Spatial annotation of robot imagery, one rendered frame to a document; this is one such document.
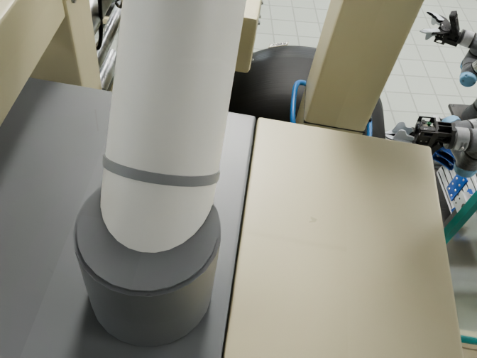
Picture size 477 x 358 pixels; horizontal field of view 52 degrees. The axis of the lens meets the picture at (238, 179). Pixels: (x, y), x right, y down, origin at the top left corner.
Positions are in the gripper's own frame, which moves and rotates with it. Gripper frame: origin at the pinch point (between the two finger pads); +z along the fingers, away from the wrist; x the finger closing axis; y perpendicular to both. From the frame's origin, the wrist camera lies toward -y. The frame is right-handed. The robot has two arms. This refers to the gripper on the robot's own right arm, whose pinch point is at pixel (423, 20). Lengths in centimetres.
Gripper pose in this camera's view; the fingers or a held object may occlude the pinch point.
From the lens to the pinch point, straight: 267.0
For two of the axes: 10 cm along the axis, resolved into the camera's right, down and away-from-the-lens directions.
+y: -0.6, 5.0, 8.6
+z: -9.1, -3.8, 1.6
